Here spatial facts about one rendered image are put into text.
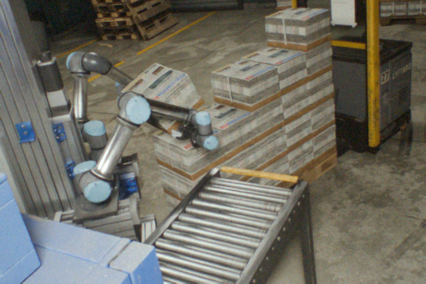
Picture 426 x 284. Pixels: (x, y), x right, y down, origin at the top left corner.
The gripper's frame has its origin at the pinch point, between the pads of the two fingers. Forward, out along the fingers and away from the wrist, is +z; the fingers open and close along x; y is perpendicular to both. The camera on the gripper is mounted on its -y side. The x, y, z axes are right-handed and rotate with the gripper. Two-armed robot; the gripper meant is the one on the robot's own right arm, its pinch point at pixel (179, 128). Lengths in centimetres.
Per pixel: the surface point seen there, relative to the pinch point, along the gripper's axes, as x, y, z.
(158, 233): 52, 1, -53
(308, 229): -4, -47, -77
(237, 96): -52, -26, 19
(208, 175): 10.3, -14.7, -31.1
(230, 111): -42, -32, 20
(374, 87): -149, -95, -2
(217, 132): -19.9, -23.8, 2.4
